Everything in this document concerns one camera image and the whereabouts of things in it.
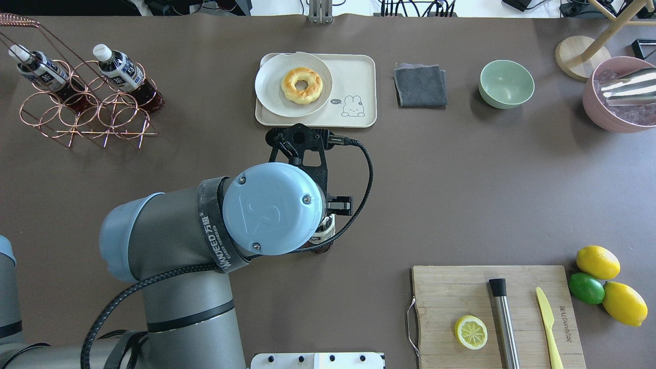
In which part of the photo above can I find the yellow plastic knife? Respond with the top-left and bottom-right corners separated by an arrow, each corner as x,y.
535,287 -> 564,369

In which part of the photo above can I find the green bowl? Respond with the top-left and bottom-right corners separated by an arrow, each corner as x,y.
478,60 -> 535,109

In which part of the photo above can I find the half lemon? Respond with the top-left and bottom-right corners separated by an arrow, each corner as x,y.
453,315 -> 488,350

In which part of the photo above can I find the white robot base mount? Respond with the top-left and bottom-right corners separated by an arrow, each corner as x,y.
249,351 -> 386,368

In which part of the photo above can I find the wooden stand with round base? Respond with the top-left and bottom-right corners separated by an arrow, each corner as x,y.
555,1 -> 654,82

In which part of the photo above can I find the tea bottle rear in rack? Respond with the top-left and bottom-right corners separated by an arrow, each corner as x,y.
8,44 -> 92,114

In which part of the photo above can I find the green lime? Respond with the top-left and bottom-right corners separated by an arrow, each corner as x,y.
568,272 -> 605,304

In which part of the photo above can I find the copper wire bottle rack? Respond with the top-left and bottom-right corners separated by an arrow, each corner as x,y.
2,13 -> 159,149

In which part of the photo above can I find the tea bottle in rack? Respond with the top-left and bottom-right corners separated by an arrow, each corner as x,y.
8,44 -> 92,114
92,44 -> 164,113

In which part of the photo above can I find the tea bottle right in rack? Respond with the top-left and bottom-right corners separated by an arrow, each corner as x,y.
92,44 -> 164,113

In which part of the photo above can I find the white plate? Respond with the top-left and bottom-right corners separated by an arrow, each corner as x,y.
255,52 -> 333,117

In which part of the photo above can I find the aluminium camera post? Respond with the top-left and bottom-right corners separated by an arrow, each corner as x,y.
307,0 -> 333,24

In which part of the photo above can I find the bamboo cutting board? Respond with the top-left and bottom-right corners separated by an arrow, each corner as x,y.
412,265 -> 586,368

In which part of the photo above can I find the pink bowl with ice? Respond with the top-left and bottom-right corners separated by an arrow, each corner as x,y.
583,56 -> 654,133

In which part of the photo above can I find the tea bottle from rack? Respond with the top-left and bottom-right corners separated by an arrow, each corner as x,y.
303,214 -> 336,248

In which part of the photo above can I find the grey folded cloth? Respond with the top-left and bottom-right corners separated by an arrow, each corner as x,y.
393,63 -> 449,108

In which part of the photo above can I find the beige rabbit tray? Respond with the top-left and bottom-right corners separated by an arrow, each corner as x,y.
255,52 -> 377,128

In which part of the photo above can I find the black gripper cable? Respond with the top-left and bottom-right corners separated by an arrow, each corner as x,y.
80,136 -> 374,369

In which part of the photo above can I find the yellow lemon outer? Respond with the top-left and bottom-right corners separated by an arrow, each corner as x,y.
602,282 -> 648,327

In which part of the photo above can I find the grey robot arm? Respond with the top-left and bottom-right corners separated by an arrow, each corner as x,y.
2,124 -> 374,368

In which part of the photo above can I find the yellow lemon near board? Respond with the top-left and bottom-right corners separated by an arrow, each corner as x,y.
576,245 -> 621,280

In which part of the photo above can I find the steel muddler black tip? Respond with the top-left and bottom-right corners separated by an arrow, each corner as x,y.
489,278 -> 521,368

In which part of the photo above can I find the glazed donut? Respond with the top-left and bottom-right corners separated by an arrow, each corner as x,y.
280,67 -> 324,105

